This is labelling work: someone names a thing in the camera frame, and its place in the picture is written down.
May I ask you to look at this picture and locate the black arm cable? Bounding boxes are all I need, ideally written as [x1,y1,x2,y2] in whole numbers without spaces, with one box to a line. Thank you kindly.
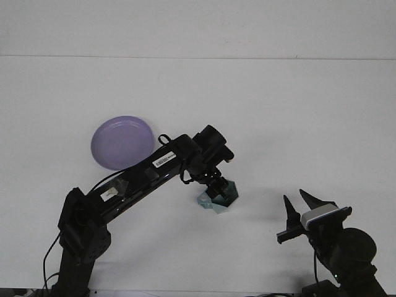
[312,249,321,284]
[42,233,62,291]

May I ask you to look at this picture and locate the pale blue hexagonal cup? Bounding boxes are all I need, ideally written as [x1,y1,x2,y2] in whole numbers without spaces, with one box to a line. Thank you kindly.
[197,181,239,215]

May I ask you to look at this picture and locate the pale purple round plate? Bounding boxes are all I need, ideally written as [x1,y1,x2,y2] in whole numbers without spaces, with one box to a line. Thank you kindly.
[90,115,155,171]

